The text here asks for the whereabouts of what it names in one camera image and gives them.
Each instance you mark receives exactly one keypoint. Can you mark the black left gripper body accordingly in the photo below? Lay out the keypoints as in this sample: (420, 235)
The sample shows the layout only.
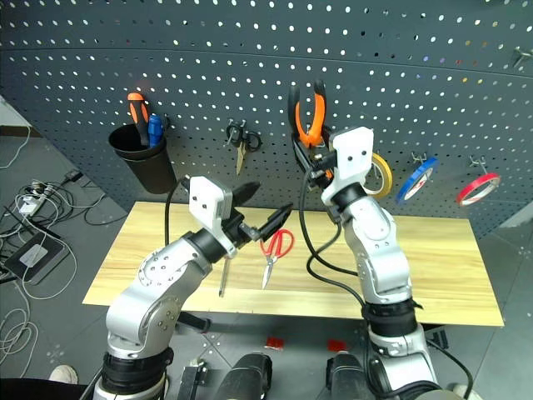
(238, 231)

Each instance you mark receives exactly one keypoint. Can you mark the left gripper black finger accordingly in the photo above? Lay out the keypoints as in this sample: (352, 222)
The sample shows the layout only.
(246, 193)
(275, 218)

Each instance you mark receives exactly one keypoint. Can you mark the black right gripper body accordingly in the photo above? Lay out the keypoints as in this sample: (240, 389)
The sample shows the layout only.
(320, 168)

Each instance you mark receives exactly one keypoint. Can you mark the orange and black pliers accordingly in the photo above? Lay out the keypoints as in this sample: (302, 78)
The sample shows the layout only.
(313, 121)

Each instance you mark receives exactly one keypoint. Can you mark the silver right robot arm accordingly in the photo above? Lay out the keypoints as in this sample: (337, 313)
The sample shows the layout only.
(375, 250)

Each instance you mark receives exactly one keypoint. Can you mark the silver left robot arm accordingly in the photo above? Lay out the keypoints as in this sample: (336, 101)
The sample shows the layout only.
(154, 271)

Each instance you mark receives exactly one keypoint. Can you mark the yellow tape roll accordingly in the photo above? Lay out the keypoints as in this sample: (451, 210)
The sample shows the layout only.
(387, 175)

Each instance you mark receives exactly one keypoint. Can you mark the metal pegboard hook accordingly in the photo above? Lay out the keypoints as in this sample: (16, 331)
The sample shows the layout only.
(420, 158)
(236, 124)
(479, 163)
(522, 57)

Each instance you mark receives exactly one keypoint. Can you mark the blue tape roll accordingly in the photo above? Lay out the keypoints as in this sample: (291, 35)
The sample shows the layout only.
(416, 179)

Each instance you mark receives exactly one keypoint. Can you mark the dark grey perforated pegboard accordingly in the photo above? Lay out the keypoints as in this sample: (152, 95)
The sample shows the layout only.
(250, 62)

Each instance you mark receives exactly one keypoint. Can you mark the red tape roll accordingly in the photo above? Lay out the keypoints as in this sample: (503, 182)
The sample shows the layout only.
(479, 189)

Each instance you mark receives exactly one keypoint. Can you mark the slim dark shaft screwdriver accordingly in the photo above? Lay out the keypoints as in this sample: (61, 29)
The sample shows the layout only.
(223, 277)

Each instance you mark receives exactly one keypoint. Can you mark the black plastic cup holder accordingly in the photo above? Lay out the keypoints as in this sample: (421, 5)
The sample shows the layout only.
(145, 166)

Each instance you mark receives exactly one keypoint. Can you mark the orange and black screwdriver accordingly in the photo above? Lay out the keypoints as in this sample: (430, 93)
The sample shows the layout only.
(139, 114)

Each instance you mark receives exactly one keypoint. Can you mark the dark rounded shape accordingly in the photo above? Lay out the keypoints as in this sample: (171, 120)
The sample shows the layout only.
(245, 377)

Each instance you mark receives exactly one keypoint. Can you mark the black flat box device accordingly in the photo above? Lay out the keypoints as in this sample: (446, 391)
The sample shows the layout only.
(35, 258)

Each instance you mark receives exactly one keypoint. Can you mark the white power strip with plugs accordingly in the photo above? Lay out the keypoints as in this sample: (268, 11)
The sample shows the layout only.
(33, 198)

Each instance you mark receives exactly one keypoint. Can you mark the white shoe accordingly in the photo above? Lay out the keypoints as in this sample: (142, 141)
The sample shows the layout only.
(63, 374)

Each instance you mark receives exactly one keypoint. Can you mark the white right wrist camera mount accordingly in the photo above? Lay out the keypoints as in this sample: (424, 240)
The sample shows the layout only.
(350, 154)

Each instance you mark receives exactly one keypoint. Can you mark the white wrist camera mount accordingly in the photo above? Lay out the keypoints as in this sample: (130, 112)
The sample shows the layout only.
(350, 154)
(206, 200)

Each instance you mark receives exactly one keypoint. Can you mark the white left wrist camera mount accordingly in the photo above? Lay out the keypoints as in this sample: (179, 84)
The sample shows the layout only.
(206, 200)

